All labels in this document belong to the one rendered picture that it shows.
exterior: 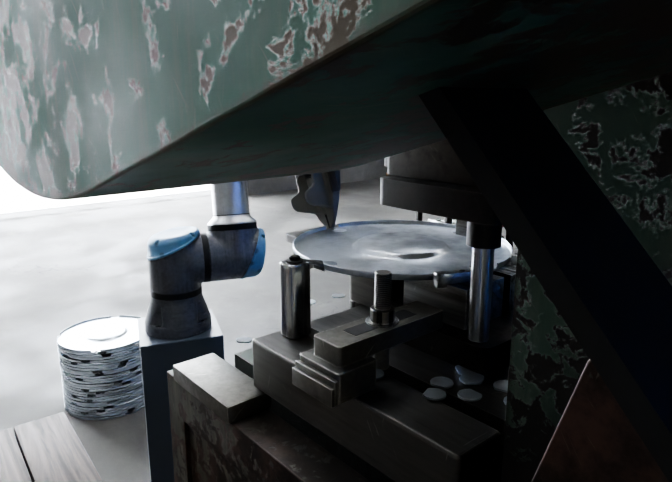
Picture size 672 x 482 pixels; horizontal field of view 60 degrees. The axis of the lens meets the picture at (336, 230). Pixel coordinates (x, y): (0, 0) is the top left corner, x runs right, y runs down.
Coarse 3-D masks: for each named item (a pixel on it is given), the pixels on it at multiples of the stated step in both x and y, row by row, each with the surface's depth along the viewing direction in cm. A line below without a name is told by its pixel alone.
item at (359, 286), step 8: (336, 224) 93; (296, 232) 87; (288, 240) 86; (352, 280) 79; (360, 280) 78; (368, 280) 77; (392, 280) 75; (400, 280) 75; (352, 288) 79; (360, 288) 78; (368, 288) 77; (392, 288) 75; (400, 288) 76; (352, 296) 80; (360, 296) 78; (368, 296) 77; (392, 296) 75; (400, 296) 76; (352, 304) 80; (360, 304) 79; (368, 304) 77
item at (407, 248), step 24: (312, 240) 82; (336, 240) 82; (360, 240) 79; (384, 240) 79; (408, 240) 79; (432, 240) 79; (456, 240) 82; (504, 240) 79; (360, 264) 70; (384, 264) 70; (408, 264) 70; (432, 264) 70; (456, 264) 70; (504, 264) 70
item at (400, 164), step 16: (432, 144) 62; (448, 144) 60; (384, 160) 72; (400, 160) 66; (416, 160) 64; (432, 160) 62; (448, 160) 61; (400, 176) 66; (416, 176) 64; (432, 176) 63; (448, 176) 61; (464, 176) 59
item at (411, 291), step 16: (496, 272) 68; (512, 272) 67; (416, 288) 67; (432, 288) 65; (448, 288) 63; (464, 288) 62; (496, 288) 65; (512, 288) 67; (432, 304) 65; (448, 304) 64; (464, 304) 62; (496, 304) 65; (512, 304) 68; (448, 320) 64; (464, 320) 62
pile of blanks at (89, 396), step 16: (64, 352) 178; (80, 352) 177; (96, 352) 177; (112, 352) 177; (128, 352) 180; (64, 368) 179; (80, 368) 178; (96, 368) 178; (112, 368) 178; (128, 368) 181; (64, 384) 182; (80, 384) 178; (96, 384) 179; (112, 384) 179; (128, 384) 182; (64, 400) 185; (80, 400) 179; (96, 400) 179; (112, 400) 180; (128, 400) 183; (80, 416) 182; (96, 416) 180; (112, 416) 181
